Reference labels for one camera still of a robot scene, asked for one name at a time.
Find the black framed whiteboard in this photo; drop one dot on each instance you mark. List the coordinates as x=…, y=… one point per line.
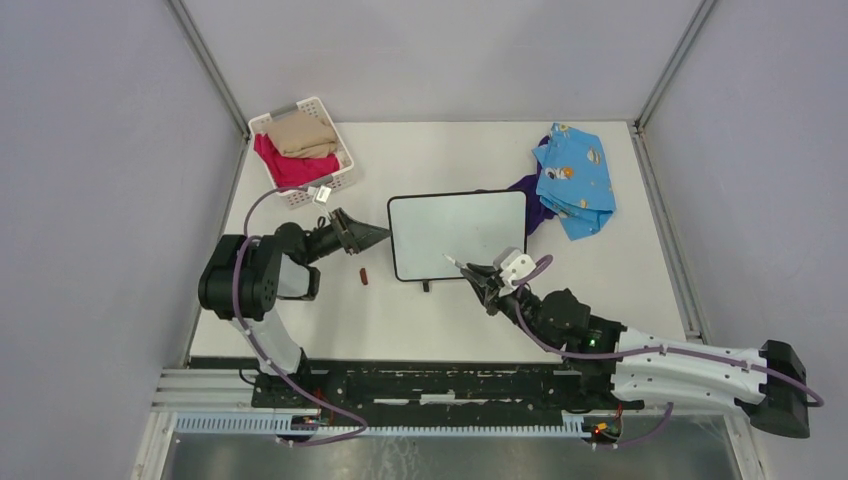
x=473, y=227

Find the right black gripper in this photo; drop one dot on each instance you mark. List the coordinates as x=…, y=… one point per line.
x=485, y=280

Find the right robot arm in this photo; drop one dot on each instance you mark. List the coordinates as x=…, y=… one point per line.
x=767, y=384

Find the blue patterned cloth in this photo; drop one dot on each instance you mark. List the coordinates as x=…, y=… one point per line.
x=574, y=181

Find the purple cloth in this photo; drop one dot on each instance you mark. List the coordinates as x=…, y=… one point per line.
x=536, y=213

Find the white red whiteboard marker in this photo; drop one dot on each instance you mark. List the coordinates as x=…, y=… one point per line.
x=454, y=260

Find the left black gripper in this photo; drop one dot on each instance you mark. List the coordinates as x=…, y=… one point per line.
x=359, y=235

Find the magenta cloth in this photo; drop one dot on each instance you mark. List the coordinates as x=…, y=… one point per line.
x=290, y=171

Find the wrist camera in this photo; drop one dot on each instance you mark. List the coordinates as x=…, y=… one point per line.
x=513, y=265
x=320, y=196

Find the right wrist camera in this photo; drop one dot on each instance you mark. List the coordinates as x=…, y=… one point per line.
x=513, y=265

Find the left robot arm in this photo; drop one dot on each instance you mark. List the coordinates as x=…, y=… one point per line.
x=246, y=276

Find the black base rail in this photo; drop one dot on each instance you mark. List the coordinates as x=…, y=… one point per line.
x=342, y=399

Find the beige folded cloth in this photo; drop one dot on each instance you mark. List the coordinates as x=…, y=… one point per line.
x=300, y=135

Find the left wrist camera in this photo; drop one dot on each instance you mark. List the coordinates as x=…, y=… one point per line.
x=320, y=196

